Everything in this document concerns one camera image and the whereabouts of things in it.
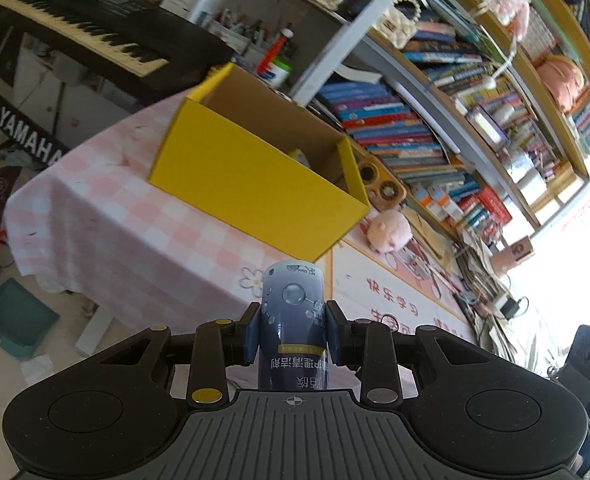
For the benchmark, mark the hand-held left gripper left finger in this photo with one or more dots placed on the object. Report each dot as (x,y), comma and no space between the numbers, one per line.
(251,332)

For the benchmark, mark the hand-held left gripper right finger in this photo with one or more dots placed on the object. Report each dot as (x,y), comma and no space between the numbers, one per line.
(335,332)

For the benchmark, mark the blue printed bottle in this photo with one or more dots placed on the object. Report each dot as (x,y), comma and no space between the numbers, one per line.
(292,310)

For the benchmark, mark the yellow cardboard box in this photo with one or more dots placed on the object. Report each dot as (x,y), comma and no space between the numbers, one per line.
(235,180)

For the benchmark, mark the pink printed desk mat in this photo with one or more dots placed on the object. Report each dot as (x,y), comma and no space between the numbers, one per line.
(375,290)

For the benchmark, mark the black power adapter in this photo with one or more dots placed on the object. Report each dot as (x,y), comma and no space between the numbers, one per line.
(512,306)

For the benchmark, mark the pink plush toy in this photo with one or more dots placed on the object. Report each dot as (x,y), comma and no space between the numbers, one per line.
(387,230)

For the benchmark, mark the pink carton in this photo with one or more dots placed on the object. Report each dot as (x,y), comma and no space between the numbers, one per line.
(515,255)

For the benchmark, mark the wooden tray round holes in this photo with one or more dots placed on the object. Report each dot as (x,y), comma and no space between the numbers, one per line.
(397,203)

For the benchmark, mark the pile of papers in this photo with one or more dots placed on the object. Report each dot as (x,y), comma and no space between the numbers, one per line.
(480,270)

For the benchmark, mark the white table leg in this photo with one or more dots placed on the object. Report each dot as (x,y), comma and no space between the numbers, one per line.
(95,327)

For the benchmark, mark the pink checked tablecloth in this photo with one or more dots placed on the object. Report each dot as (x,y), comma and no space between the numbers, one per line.
(125,220)

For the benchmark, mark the stack of colourful books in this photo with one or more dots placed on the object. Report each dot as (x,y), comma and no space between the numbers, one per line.
(385,130)

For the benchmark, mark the white crumpled tissue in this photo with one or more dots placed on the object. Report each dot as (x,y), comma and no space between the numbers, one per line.
(37,367)

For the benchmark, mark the white canister green lid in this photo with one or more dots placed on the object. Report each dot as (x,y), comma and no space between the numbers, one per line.
(277,72)

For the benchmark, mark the white bookshelf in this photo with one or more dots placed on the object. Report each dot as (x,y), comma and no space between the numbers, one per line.
(325,67)

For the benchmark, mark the rows of shelved books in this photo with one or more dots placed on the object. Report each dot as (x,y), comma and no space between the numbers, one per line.
(490,105)

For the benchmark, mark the pink round plush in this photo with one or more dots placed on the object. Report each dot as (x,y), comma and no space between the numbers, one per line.
(560,80)

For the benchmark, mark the dark red cloth bag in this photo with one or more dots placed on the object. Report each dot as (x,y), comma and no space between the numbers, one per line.
(0,195)

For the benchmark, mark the black keyboard stand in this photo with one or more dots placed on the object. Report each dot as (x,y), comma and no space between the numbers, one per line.
(25,135)

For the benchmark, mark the white woven handbag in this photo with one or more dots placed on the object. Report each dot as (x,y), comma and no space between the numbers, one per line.
(397,25)

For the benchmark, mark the black electronic keyboard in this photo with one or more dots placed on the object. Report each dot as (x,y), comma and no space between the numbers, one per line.
(100,10)

